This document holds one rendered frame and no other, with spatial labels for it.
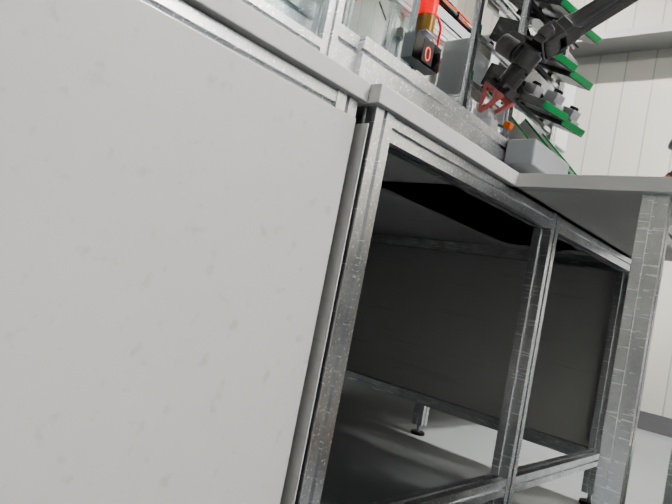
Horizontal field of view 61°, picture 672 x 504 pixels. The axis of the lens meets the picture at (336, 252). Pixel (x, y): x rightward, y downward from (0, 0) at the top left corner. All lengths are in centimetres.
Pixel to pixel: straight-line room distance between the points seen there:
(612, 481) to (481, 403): 124
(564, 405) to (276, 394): 157
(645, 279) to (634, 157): 366
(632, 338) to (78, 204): 95
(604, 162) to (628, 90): 57
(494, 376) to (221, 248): 177
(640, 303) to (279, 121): 75
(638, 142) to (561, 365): 286
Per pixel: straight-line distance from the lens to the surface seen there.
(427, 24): 165
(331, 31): 89
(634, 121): 492
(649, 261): 119
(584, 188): 123
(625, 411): 119
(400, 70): 107
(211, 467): 79
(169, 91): 67
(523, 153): 138
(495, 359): 236
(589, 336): 223
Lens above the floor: 55
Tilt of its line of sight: 3 degrees up
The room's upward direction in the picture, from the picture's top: 11 degrees clockwise
